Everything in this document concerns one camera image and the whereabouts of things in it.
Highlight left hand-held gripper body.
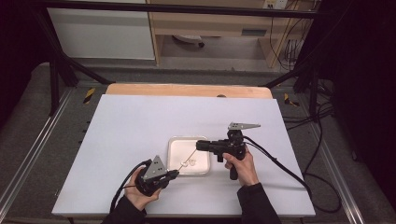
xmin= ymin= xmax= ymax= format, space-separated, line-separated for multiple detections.
xmin=134 ymin=154 xmax=171 ymax=198

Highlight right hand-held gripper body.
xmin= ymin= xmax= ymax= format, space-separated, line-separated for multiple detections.
xmin=217 ymin=121 xmax=262 ymax=181

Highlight white rectangular tray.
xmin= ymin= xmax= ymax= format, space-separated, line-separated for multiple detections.
xmin=166 ymin=135 xmax=212 ymax=176

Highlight wooden skewer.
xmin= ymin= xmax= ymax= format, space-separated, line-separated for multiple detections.
xmin=177 ymin=148 xmax=198 ymax=172

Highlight person's right hand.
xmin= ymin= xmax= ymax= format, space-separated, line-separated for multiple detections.
xmin=222 ymin=146 xmax=261 ymax=188

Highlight person's left hand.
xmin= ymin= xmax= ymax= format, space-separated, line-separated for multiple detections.
xmin=123 ymin=167 xmax=163 ymax=212

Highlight wooden table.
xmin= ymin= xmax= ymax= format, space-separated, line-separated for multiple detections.
xmin=106 ymin=82 xmax=274 ymax=100

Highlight yellow black tape marker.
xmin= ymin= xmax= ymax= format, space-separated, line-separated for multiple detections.
xmin=82 ymin=87 xmax=96 ymax=105
xmin=283 ymin=92 xmax=301 ymax=107

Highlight office chair base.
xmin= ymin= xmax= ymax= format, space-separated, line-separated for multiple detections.
xmin=172 ymin=34 xmax=206 ymax=49

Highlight white power strip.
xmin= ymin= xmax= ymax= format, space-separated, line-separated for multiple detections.
xmin=262 ymin=0 xmax=290 ymax=10

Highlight white cabinet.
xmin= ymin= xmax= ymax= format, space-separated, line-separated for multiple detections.
xmin=46 ymin=7 xmax=156 ymax=61

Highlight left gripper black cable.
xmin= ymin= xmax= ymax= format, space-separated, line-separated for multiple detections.
xmin=109 ymin=159 xmax=153 ymax=214

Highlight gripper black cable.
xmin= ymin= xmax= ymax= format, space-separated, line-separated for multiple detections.
xmin=242 ymin=135 xmax=343 ymax=215
xmin=109 ymin=159 xmax=153 ymax=214

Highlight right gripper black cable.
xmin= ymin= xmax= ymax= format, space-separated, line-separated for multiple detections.
xmin=242 ymin=135 xmax=343 ymax=215

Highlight black floor cables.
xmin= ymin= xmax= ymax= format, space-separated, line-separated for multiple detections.
xmin=281 ymin=77 xmax=336 ymax=133

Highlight aluminium floor rail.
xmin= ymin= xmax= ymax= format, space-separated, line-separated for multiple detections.
xmin=0 ymin=88 xmax=75 ymax=213
xmin=306 ymin=120 xmax=366 ymax=224

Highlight hanging black cables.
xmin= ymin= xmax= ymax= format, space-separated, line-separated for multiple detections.
xmin=269 ymin=0 xmax=313 ymax=72

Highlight black metal frame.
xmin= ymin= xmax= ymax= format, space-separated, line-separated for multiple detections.
xmin=31 ymin=0 xmax=321 ymax=118

